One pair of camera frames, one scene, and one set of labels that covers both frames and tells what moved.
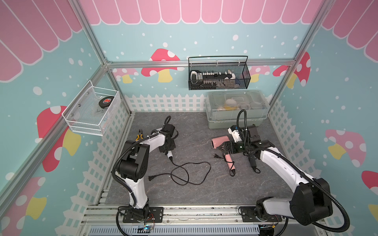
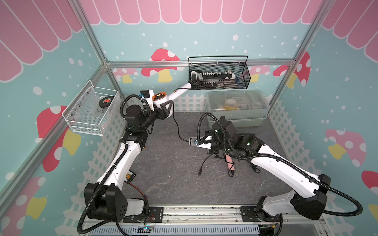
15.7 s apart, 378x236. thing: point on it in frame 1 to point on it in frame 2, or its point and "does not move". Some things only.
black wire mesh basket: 218,73 does not move
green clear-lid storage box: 223,106 does not move
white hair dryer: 170,155 to 163,99
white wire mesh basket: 91,109 does not move
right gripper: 231,146 to 212,151
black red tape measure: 105,102 does not move
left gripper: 171,148 to 165,113
